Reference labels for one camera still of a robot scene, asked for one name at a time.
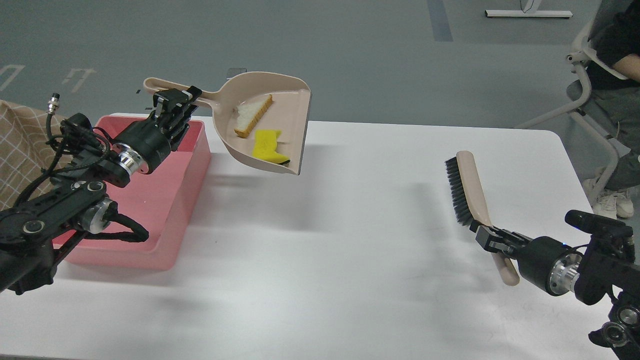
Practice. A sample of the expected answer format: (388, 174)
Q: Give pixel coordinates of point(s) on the brown checkered cloth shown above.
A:
(23, 149)

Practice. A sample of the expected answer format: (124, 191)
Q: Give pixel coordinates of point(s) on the yellow sponge piece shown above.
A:
(266, 146)

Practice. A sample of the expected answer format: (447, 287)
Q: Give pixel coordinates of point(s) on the pink plastic bin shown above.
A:
(162, 202)

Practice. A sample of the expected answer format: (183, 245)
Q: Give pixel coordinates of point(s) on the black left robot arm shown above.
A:
(69, 202)

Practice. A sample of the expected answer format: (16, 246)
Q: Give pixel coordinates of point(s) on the seated person dark clothes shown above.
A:
(619, 49)

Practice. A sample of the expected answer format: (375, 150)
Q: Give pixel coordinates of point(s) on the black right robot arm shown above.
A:
(605, 267)

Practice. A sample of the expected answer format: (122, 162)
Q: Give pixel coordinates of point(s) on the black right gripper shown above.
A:
(549, 264)

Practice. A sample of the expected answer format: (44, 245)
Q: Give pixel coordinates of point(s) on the white office chair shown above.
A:
(582, 109)

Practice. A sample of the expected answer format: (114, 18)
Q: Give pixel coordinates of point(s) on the beige plastic dustpan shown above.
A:
(288, 114)

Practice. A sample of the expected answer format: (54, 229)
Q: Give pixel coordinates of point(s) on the white floor stand base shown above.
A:
(559, 14)

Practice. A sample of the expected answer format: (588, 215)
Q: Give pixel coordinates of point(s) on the beige hand brush black bristles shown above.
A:
(470, 206)

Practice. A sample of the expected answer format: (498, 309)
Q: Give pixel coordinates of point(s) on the triangular bread slice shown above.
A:
(250, 112)

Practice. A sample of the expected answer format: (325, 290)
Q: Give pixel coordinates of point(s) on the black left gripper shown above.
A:
(141, 146)

